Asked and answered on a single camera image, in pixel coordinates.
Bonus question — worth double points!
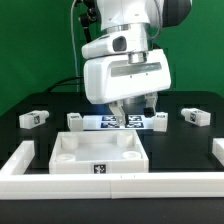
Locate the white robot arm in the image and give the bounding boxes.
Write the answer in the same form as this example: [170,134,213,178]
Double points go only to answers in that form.
[82,0,193,126]

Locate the white marker plate with tags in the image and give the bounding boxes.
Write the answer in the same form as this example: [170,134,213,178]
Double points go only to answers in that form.
[83,115,154,130]

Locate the black cable on table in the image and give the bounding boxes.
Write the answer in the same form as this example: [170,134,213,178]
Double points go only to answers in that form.
[43,76,85,94]

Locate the white square tabletop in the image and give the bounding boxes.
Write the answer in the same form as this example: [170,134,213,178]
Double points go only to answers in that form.
[49,130,149,174]

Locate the grey cable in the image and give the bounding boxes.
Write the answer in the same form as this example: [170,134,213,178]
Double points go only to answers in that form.
[70,0,81,92]

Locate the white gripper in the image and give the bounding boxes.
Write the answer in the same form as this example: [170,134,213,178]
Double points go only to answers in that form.
[84,49,171,126]

